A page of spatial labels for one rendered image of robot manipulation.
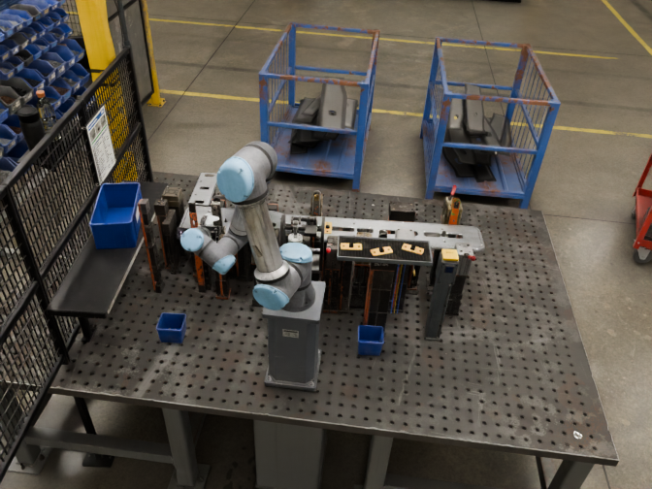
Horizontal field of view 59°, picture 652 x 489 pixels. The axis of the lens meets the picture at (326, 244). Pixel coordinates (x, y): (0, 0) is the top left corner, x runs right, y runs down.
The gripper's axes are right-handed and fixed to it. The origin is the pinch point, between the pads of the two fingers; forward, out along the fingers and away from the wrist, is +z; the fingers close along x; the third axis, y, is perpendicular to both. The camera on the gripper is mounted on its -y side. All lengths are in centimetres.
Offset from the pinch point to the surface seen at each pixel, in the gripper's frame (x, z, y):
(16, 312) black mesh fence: -28, -36, -55
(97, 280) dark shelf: -21.2, -3.5, -41.3
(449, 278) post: -13, 4, 97
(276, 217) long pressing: 5.4, 42.6, 22.5
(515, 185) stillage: 33, 238, 193
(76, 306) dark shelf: -29, -15, -44
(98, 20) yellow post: 87, 34, -59
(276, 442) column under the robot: -89, 12, 31
